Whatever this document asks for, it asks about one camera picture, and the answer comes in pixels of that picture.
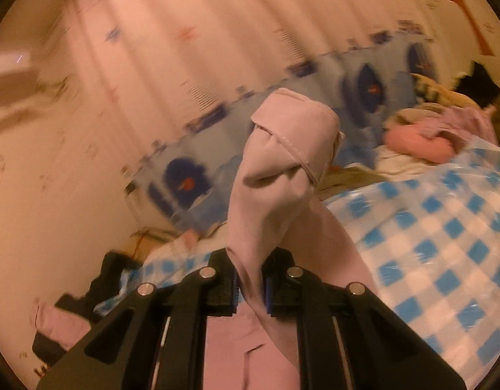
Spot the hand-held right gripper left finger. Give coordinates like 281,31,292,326
36,250,238,390

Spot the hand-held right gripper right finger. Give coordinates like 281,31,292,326
261,249,467,390

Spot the large pink garment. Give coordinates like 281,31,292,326
33,87,376,390

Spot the black cloth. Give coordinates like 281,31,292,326
33,251,143,368

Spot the blue checked plastic sheet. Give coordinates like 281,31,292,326
93,138,500,386

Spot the pink cloth bundle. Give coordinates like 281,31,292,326
384,106,498,165

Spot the whale printed blue cloth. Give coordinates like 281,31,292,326
124,20,441,228

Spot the pale printed curtain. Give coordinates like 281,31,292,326
59,0,441,179

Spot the dark cloth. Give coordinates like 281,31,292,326
455,61,500,108

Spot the brown tree wall decal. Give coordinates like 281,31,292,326
421,0,498,58

